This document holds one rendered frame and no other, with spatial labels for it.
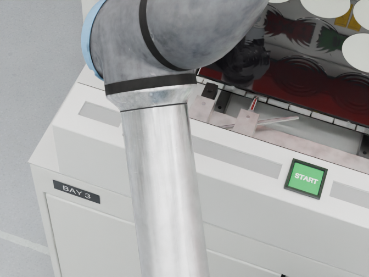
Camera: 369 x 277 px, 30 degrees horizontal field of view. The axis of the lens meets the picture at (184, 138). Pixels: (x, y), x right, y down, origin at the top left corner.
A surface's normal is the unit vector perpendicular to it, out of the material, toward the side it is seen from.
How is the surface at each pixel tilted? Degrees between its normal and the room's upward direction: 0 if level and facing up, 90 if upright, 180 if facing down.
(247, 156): 0
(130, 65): 45
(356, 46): 0
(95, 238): 90
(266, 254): 90
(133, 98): 88
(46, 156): 0
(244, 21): 78
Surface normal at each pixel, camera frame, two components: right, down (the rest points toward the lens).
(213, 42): 0.28, 0.69
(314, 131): 0.06, -0.58
